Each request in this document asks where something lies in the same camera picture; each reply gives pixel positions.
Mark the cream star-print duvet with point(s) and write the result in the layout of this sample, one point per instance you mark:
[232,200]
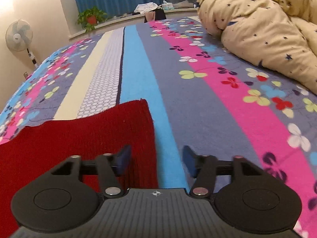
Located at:
[267,19]

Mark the dark chair back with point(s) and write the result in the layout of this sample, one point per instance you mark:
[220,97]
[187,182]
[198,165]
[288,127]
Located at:
[156,14]

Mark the floral striped bed sheet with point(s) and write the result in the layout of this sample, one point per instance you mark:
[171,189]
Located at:
[198,99]

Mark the white window sill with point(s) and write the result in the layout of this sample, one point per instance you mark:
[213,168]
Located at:
[116,22]

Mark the white standing fan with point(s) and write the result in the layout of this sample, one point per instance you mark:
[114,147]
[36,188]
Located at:
[18,36]

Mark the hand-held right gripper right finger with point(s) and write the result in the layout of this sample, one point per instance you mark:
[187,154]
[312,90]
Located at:
[189,161]

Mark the green potted plant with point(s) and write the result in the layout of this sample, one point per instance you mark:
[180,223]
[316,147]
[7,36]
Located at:
[91,17]

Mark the tissue pack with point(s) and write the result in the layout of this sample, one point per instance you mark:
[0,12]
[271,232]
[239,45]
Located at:
[168,5]

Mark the red knit sweater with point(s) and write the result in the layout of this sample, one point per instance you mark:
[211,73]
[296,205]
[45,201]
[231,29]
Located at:
[81,143]

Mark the white cloth pile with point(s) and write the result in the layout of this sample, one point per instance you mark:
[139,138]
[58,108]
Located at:
[147,7]

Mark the wall power outlet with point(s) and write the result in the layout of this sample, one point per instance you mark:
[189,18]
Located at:
[25,74]

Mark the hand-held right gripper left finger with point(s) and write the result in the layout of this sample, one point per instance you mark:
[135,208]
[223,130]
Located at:
[123,157]

